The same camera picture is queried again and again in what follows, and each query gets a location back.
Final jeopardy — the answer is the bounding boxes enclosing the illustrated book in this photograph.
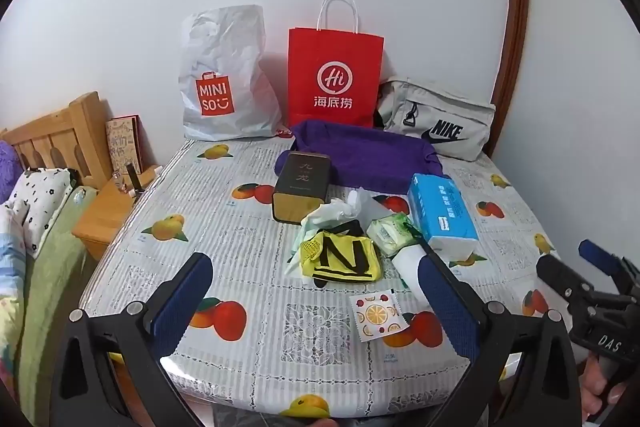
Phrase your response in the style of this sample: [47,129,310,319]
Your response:
[105,114,145,175]

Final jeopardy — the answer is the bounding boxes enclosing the blue tissue pack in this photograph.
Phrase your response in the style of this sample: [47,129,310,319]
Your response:
[406,173,480,264]

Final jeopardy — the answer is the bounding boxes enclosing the large white plastic shopping bag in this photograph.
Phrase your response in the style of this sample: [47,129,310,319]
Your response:
[178,5,283,142]

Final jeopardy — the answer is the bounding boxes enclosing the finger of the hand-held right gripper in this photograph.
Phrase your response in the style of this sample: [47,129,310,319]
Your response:
[536,253,597,305]
[578,239,640,297]

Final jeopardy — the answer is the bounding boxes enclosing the fruit print tablecloth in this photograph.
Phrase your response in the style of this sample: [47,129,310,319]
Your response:
[79,138,563,420]

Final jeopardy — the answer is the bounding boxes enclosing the black and white floral pillow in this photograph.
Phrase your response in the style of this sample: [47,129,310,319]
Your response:
[9,167,76,258]

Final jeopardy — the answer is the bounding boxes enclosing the green wet wipes pack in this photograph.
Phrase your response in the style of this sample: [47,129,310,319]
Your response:
[366,213,422,255]

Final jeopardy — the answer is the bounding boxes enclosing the small dark stand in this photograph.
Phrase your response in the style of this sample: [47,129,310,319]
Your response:
[125,163,146,195]

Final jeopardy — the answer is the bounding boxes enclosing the white foam block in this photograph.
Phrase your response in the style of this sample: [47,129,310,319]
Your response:
[391,244,426,292]

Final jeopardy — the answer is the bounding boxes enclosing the pastel patterned blanket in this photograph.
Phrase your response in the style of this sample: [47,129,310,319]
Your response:
[0,202,28,383]

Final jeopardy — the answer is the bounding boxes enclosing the green quilt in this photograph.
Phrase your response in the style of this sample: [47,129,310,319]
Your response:
[12,187,98,408]

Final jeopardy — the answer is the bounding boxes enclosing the wooden nightstand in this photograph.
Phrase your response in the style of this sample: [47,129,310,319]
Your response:
[71,164,163,263]

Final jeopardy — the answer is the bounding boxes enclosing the dark tin box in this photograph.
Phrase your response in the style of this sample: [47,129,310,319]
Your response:
[271,152,332,224]

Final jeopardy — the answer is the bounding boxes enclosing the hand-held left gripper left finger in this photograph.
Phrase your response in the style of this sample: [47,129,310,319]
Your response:
[50,252,213,427]

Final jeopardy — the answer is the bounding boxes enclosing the purple plush cloth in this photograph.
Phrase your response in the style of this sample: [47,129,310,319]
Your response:
[0,139,26,205]

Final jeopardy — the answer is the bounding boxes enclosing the brown wooden door frame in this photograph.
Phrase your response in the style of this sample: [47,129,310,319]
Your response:
[487,0,531,158]

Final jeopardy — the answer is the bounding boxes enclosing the purple fabric storage basket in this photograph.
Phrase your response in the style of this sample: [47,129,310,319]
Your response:
[274,119,445,195]

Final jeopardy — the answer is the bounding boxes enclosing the grey waist bag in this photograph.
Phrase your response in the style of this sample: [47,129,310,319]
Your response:
[375,78,497,158]

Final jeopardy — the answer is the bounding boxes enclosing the red paper shopping bag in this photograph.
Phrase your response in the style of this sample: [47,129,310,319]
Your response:
[287,0,385,130]

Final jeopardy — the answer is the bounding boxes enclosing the fruit pattern sachet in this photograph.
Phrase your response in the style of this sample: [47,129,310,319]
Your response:
[350,289,407,342]

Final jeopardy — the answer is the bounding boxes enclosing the wooden bed headboard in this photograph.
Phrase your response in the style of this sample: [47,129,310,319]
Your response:
[0,92,113,190]

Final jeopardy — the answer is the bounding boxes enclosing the person's right hand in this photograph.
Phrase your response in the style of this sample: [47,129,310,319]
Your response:
[581,351,632,424]

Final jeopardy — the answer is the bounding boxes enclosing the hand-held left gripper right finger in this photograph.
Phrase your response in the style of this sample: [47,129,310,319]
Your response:
[417,237,583,427]

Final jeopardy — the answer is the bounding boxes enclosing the yellow mesh bag black straps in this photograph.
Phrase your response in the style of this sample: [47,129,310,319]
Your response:
[298,221,382,284]

